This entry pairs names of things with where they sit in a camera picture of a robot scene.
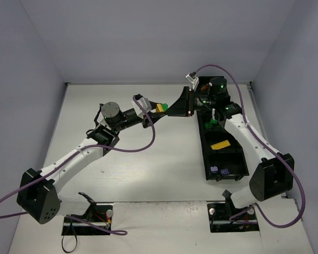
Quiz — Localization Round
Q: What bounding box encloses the purple cable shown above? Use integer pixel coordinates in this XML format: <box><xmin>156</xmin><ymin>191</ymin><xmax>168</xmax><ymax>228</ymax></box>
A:
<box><xmin>0</xmin><ymin>95</ymin><xmax>157</xmax><ymax>235</ymax></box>
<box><xmin>193</xmin><ymin>64</ymin><xmax>305</xmax><ymax>228</ymax></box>

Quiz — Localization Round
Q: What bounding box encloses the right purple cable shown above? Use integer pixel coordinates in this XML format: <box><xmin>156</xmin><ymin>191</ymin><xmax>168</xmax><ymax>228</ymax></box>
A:
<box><xmin>193</xmin><ymin>64</ymin><xmax>305</xmax><ymax>228</ymax></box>

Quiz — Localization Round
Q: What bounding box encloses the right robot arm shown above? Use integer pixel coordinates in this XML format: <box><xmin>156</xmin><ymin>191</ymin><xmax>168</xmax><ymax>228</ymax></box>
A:
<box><xmin>165</xmin><ymin>72</ymin><xmax>295</xmax><ymax>209</ymax></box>

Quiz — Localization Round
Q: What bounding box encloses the dark green arch lego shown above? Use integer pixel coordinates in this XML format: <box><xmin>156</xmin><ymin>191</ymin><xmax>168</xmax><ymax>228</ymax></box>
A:
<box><xmin>162</xmin><ymin>103</ymin><xmax>169</xmax><ymax>111</ymax></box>

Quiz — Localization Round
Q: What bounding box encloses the black compartment bin row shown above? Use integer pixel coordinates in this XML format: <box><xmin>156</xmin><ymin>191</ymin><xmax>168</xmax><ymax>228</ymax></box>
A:
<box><xmin>195</xmin><ymin>76</ymin><xmax>249</xmax><ymax>182</ymax></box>

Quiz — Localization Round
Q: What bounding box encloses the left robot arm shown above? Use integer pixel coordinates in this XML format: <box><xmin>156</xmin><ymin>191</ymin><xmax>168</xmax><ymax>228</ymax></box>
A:
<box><xmin>17</xmin><ymin>97</ymin><xmax>160</xmax><ymax>224</ymax></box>

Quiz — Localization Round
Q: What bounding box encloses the dark green curved lego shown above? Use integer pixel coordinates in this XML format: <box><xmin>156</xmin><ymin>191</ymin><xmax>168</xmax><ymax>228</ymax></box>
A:
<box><xmin>205</xmin><ymin>122</ymin><xmax>213</xmax><ymax>129</ymax></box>

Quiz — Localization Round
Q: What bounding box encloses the black loop cable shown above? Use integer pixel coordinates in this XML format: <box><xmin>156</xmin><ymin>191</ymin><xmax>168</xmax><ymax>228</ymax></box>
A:
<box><xmin>62</xmin><ymin>224</ymin><xmax>80</xmax><ymax>252</ymax></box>

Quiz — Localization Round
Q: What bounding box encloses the yellow curved lego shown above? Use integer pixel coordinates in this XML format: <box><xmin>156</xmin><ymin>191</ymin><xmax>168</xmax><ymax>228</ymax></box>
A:
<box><xmin>156</xmin><ymin>104</ymin><xmax>165</xmax><ymax>113</ymax></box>

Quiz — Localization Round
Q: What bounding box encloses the yellow long lego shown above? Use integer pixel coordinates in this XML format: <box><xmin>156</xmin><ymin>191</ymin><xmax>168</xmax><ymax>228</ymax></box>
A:
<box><xmin>210</xmin><ymin>140</ymin><xmax>231</xmax><ymax>150</ymax></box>

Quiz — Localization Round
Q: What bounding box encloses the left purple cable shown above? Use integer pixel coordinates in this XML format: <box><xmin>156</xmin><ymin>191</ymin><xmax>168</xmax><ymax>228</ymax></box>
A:
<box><xmin>0</xmin><ymin>95</ymin><xmax>157</xmax><ymax>235</ymax></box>

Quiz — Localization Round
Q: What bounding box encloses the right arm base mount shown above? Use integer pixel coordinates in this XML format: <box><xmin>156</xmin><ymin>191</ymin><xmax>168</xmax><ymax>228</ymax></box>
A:
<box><xmin>207</xmin><ymin>190</ymin><xmax>260</xmax><ymax>233</ymax></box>

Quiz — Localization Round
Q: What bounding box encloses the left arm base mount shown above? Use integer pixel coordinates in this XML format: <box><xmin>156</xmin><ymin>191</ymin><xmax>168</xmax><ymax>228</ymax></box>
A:
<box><xmin>61</xmin><ymin>192</ymin><xmax>113</xmax><ymax>236</ymax></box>

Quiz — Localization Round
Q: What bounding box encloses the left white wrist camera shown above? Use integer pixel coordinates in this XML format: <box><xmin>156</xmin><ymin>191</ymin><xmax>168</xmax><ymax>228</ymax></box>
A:
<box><xmin>132</xmin><ymin>97</ymin><xmax>152</xmax><ymax>118</ymax></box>

